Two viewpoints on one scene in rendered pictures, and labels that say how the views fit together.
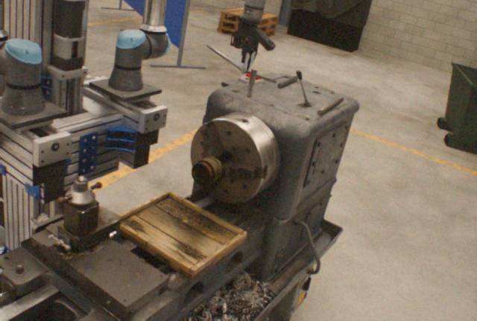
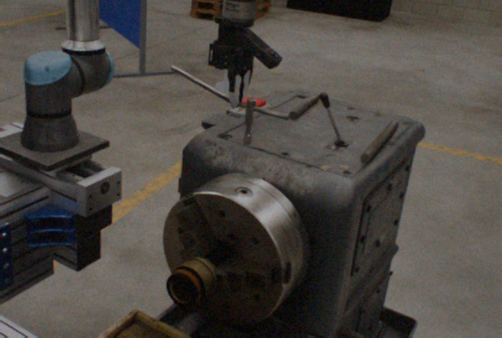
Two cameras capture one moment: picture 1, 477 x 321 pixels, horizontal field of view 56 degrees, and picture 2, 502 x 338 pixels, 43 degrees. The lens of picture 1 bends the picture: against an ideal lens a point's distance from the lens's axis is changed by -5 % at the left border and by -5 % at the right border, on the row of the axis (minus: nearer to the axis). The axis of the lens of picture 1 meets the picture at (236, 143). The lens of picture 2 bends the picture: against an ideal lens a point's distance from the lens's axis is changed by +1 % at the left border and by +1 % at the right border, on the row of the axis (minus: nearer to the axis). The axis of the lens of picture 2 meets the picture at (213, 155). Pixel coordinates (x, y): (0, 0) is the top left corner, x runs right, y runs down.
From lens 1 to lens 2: 0.36 m
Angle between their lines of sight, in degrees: 2
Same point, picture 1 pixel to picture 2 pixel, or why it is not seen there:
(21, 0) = not seen: outside the picture
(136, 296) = not seen: outside the picture
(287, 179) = (324, 274)
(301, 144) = (341, 218)
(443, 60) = not seen: outside the picture
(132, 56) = (53, 95)
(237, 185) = (244, 296)
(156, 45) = (92, 72)
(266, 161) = (287, 255)
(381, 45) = (423, 5)
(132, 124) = (66, 203)
